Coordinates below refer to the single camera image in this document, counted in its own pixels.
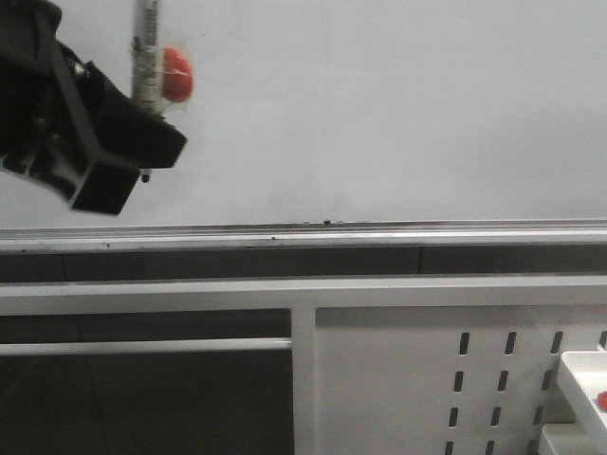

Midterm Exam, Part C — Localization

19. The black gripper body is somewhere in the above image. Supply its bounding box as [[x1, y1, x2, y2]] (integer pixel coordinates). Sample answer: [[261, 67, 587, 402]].
[[1, 1, 90, 185]]

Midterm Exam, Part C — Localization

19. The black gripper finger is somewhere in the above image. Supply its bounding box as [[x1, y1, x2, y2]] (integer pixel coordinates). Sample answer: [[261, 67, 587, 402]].
[[55, 155, 140, 215], [80, 62, 187, 169]]

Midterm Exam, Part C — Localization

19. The white black whiteboard marker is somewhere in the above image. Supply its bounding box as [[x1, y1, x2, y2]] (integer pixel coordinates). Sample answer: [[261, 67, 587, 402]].
[[129, 0, 167, 184]]

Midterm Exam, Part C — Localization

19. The red round magnet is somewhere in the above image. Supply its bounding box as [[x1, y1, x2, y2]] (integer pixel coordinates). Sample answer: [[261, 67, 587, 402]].
[[162, 47, 193, 103]]

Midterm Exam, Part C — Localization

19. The white metal pegboard rack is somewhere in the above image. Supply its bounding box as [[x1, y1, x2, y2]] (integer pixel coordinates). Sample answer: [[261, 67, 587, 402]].
[[1, 276, 606, 454]]

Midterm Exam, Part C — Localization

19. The white plastic bin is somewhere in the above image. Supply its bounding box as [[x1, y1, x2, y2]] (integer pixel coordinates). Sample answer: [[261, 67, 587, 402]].
[[538, 351, 606, 454]]

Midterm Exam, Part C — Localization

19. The small red object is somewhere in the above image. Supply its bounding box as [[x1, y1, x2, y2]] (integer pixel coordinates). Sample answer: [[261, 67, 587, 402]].
[[597, 391, 607, 411]]

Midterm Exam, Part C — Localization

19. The large whiteboard with aluminium frame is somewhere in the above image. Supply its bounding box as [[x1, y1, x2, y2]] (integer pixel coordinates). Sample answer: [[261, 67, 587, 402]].
[[1, 1, 606, 243]]

